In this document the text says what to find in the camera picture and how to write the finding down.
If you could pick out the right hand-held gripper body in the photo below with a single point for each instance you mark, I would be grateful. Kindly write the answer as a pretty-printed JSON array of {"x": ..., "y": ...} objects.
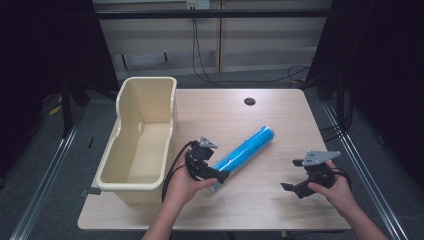
[{"x": 318, "y": 168}]

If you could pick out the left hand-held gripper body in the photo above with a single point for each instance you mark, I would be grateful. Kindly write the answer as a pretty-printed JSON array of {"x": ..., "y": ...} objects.
[{"x": 201, "y": 156}]

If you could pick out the blue cylindrical roll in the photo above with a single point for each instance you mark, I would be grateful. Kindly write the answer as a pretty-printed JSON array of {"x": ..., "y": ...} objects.
[{"x": 245, "y": 151}]

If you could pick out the person's right hand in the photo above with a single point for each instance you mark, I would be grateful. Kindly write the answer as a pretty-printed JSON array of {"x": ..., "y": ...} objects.
[{"x": 336, "y": 193}]

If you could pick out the person's left hand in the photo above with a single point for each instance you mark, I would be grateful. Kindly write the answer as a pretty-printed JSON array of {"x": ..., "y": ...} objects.
[{"x": 185, "y": 188}]

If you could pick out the cream plastic bin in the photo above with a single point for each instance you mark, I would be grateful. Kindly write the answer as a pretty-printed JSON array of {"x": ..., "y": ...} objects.
[{"x": 146, "y": 133}]

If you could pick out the black curtain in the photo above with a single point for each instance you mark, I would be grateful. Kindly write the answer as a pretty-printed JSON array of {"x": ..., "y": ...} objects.
[
  {"x": 46, "y": 66},
  {"x": 380, "y": 76}
]

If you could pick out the black metal stand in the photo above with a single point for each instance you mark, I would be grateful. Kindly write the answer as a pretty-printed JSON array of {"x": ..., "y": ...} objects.
[{"x": 68, "y": 106}]

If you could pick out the black horizontal bar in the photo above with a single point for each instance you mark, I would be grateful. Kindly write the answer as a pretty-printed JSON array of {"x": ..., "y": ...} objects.
[{"x": 213, "y": 13}]

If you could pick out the metal floor rail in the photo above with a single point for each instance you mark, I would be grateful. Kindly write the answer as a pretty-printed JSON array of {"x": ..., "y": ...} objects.
[
  {"x": 43, "y": 186},
  {"x": 363, "y": 176}
]

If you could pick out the grey table edge bracket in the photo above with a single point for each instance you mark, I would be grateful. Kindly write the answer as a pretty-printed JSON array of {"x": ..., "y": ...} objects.
[{"x": 90, "y": 191}]

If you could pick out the white wall outlet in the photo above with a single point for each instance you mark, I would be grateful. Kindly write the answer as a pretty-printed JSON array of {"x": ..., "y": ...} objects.
[{"x": 198, "y": 4}]

